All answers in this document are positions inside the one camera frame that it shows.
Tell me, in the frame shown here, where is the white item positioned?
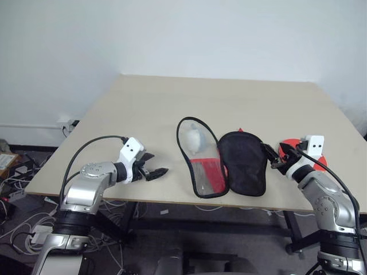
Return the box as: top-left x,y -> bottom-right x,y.
184,128 -> 202,155

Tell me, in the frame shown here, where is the black table frame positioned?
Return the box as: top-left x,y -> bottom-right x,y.
94,200 -> 316,260

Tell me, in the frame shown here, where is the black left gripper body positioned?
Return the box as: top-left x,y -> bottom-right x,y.
132,151 -> 153,183

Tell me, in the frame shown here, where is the red round disc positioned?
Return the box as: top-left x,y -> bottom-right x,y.
276,137 -> 328,173

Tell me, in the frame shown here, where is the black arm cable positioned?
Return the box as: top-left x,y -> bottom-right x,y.
58,135 -> 128,207
295,142 -> 361,242

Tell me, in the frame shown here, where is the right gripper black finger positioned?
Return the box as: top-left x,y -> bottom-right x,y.
264,144 -> 281,170
279,142 -> 294,156

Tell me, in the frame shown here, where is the red card insert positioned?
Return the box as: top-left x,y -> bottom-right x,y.
190,157 -> 229,194

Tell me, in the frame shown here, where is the white floor cable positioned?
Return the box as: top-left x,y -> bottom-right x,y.
0,210 -> 58,241

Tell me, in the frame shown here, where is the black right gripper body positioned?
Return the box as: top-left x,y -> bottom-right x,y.
277,148 -> 302,176

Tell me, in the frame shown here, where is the grey electronic box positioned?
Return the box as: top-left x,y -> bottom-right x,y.
7,190 -> 28,205

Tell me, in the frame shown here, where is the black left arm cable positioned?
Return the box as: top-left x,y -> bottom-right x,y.
58,135 -> 128,207

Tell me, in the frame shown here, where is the white wall cable duct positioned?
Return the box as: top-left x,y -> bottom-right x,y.
0,123 -> 64,129

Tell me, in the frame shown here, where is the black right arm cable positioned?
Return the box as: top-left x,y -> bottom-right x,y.
295,142 -> 361,242

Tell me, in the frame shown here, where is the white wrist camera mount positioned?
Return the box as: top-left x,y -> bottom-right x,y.
118,136 -> 145,184
286,134 -> 326,180

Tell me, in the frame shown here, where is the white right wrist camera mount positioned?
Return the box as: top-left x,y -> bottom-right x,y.
286,134 -> 326,180

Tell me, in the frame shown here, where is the black mesh pouch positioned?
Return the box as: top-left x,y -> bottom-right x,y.
175,116 -> 268,199

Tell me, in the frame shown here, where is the brown cardboard box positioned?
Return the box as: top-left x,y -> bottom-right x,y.
0,151 -> 21,179

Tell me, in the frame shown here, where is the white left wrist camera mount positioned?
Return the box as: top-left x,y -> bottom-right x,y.
118,136 -> 145,184

